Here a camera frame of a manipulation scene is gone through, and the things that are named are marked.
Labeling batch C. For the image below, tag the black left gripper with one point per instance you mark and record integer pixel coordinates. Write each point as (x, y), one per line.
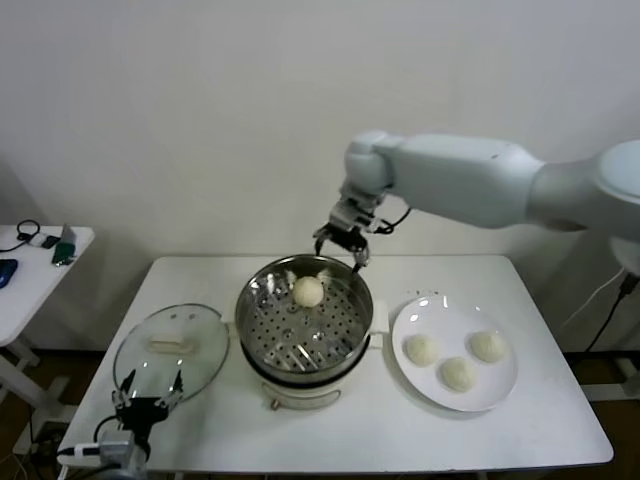
(140, 411)

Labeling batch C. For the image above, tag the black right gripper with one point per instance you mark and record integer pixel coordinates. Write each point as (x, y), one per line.
(347, 237)

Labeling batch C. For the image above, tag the round glass pot lid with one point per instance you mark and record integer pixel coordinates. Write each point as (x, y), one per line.
(165, 345)

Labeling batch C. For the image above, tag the white steamed baozi bun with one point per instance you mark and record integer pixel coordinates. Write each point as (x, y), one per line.
(420, 349)
(487, 346)
(457, 374)
(307, 291)

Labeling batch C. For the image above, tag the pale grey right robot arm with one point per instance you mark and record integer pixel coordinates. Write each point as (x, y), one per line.
(475, 170)

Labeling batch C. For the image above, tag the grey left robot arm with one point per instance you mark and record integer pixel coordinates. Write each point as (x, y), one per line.
(137, 466)

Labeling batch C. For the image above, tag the stainless steel steamer basket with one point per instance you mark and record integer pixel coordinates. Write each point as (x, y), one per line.
(300, 340)

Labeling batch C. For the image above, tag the large white round plate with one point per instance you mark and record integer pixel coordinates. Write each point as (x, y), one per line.
(450, 320)

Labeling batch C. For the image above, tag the white side table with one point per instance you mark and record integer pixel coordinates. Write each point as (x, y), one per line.
(30, 300)

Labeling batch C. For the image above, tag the small dark device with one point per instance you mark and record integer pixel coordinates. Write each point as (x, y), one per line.
(49, 243)

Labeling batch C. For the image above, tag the blue object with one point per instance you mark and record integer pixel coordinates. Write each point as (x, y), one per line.
(6, 274)

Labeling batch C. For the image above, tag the small white adapter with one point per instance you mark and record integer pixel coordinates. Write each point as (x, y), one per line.
(35, 243)

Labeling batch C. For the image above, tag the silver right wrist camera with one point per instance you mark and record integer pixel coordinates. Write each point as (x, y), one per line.
(345, 212)

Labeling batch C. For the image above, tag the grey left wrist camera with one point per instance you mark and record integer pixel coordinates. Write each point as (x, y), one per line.
(115, 450)

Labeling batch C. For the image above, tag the white stand foot frame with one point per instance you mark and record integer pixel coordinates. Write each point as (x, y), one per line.
(615, 391)

